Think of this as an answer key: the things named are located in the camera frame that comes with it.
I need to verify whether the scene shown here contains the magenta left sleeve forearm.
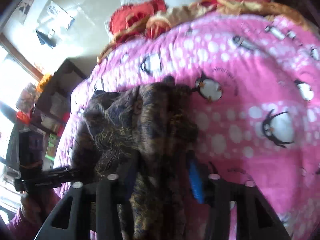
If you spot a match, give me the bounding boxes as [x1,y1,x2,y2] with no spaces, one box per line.
[6,189,60,239]

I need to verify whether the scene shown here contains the pink penguin blanket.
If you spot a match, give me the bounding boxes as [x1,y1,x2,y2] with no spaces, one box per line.
[54,12,319,239]

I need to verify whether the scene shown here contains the dark floral patterned garment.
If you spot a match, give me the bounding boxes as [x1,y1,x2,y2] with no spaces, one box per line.
[71,76,198,239]

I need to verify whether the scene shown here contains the dark cloth hanging on wall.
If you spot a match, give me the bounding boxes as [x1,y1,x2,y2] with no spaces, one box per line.
[36,29,56,48]

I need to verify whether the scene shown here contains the left hand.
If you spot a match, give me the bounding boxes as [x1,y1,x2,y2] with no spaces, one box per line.
[21,189,52,226]

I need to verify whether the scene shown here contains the large red heart pillow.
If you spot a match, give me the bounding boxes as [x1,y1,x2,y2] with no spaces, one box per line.
[108,0,167,40]

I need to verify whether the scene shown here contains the dark wooden side table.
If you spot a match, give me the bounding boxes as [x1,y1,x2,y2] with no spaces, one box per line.
[30,59,87,161]

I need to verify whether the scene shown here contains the wall calendar poster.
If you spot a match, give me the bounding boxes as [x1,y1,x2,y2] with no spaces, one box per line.
[37,1,74,30]

